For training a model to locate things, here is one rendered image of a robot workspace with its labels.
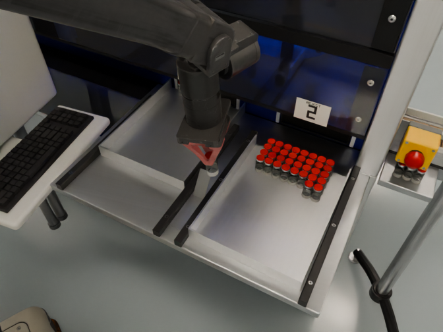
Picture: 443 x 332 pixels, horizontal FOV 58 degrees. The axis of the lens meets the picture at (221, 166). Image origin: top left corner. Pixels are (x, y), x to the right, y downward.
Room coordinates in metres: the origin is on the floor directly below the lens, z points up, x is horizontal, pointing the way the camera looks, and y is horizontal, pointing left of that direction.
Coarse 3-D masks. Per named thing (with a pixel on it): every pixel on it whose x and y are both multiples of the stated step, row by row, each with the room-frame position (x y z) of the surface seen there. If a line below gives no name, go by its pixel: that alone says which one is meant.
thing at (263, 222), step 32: (224, 192) 0.60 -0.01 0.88; (256, 192) 0.60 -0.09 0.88; (288, 192) 0.60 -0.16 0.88; (192, 224) 0.49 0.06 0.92; (224, 224) 0.51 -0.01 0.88; (256, 224) 0.51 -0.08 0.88; (288, 224) 0.51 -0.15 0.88; (320, 224) 0.51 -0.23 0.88; (256, 256) 0.43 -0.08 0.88; (288, 256) 0.43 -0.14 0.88
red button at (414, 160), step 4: (412, 152) 0.61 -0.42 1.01; (416, 152) 0.61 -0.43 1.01; (408, 156) 0.61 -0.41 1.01; (412, 156) 0.60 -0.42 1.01; (416, 156) 0.60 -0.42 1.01; (420, 156) 0.60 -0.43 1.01; (404, 160) 0.61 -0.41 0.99; (408, 160) 0.60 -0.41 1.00; (412, 160) 0.60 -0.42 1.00; (416, 160) 0.59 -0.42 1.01; (420, 160) 0.59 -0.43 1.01; (424, 160) 0.60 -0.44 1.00; (408, 164) 0.60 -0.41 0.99; (412, 164) 0.59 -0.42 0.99; (416, 164) 0.59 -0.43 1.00; (420, 164) 0.59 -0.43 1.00; (412, 168) 0.59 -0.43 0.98; (416, 168) 0.59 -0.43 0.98
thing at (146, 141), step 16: (160, 96) 0.98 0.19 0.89; (176, 96) 0.99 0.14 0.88; (144, 112) 0.90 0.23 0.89; (160, 112) 0.91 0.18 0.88; (176, 112) 0.91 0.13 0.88; (240, 112) 0.88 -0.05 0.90; (128, 128) 0.83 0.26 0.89; (144, 128) 0.84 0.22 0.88; (160, 128) 0.84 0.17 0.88; (176, 128) 0.84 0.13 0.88; (112, 144) 0.77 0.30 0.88; (128, 144) 0.77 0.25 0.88; (144, 144) 0.77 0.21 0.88; (160, 144) 0.77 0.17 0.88; (176, 144) 0.77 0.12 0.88; (128, 160) 0.69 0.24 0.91; (144, 160) 0.71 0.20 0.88; (160, 160) 0.71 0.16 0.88; (176, 160) 0.71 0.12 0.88; (192, 160) 0.71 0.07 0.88; (160, 176) 0.64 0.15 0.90; (176, 176) 0.66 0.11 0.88; (192, 176) 0.65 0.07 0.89
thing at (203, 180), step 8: (200, 168) 0.63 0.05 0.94; (200, 176) 0.62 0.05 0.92; (208, 176) 0.62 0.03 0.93; (200, 184) 0.61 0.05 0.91; (200, 192) 0.60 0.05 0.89; (192, 200) 0.58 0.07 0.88; (200, 200) 0.58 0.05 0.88; (184, 208) 0.56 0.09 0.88; (192, 208) 0.56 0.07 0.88; (184, 216) 0.53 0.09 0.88; (176, 224) 0.51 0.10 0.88; (184, 224) 0.51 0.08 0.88
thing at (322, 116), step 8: (296, 104) 0.76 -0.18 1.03; (304, 104) 0.75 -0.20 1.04; (312, 104) 0.74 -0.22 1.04; (320, 104) 0.73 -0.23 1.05; (296, 112) 0.76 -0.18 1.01; (304, 112) 0.75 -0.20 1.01; (320, 112) 0.73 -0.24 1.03; (328, 112) 0.72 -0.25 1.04; (312, 120) 0.74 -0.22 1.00; (320, 120) 0.73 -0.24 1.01
